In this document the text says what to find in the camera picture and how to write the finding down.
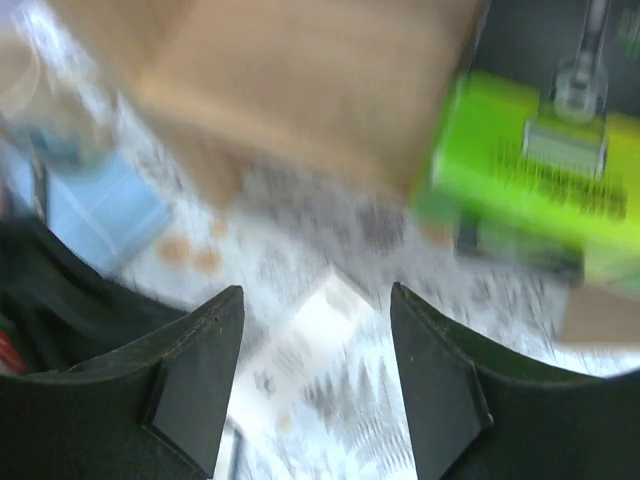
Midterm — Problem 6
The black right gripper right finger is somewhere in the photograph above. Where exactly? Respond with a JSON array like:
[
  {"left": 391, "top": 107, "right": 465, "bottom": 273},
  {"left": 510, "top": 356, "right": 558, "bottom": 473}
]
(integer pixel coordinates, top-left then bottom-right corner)
[{"left": 390, "top": 283, "right": 639, "bottom": 479}]

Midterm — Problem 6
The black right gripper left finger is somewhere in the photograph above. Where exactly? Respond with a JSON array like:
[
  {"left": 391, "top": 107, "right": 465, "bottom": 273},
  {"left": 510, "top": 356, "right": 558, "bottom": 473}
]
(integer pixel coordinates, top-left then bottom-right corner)
[{"left": 1, "top": 286, "right": 245, "bottom": 479}]

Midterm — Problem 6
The white Harry's razor box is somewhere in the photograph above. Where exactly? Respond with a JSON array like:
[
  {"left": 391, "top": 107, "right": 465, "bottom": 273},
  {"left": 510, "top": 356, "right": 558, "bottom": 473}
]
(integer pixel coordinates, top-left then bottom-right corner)
[{"left": 224, "top": 274, "right": 376, "bottom": 451}]

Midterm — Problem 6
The green black Gillette razor box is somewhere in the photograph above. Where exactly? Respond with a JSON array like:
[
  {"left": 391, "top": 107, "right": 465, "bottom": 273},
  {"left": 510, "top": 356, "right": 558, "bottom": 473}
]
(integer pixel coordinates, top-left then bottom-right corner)
[{"left": 409, "top": 1, "right": 639, "bottom": 292}]

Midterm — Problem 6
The wooden two-tier shelf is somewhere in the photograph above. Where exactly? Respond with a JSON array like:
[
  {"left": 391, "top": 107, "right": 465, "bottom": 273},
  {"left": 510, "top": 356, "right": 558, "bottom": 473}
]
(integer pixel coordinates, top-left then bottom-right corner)
[{"left": 51, "top": 1, "right": 484, "bottom": 205}]

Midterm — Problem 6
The floral patterned tablecloth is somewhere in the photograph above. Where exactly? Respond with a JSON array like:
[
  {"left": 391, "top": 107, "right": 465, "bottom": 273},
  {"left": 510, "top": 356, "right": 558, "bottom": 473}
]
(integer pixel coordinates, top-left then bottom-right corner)
[{"left": 0, "top": 0, "right": 640, "bottom": 480}]

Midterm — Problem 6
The blue checked cloth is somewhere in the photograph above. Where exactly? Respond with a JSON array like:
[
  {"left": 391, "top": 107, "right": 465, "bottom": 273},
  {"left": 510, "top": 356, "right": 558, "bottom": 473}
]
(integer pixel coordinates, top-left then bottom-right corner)
[{"left": 0, "top": 144, "right": 174, "bottom": 276}]

